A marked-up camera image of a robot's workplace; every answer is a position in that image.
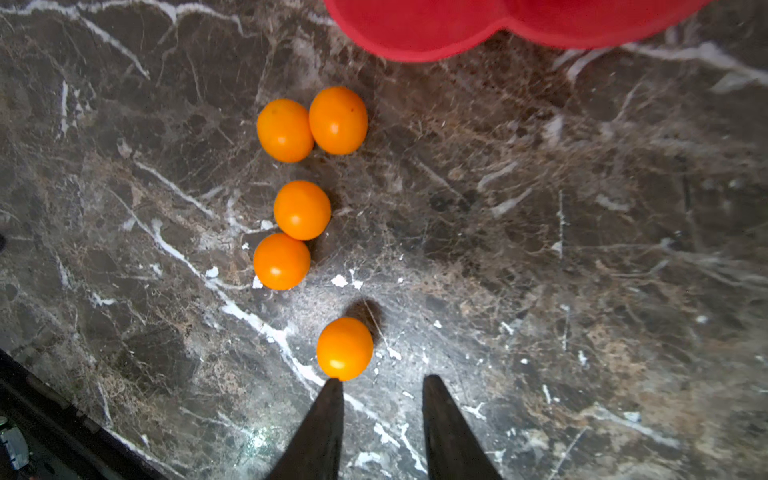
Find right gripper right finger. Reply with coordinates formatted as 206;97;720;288
422;374;501;479

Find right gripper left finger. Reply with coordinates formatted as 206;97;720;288
266;379;344;480

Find orange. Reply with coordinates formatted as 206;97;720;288
274;180;331;241
309;87;368;155
253;233;311;290
257;99;314;163
316;317;374;381

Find red flower-shaped fruit bowl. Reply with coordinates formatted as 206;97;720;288
325;0;707;63

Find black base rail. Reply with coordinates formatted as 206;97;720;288
1;352;163;479

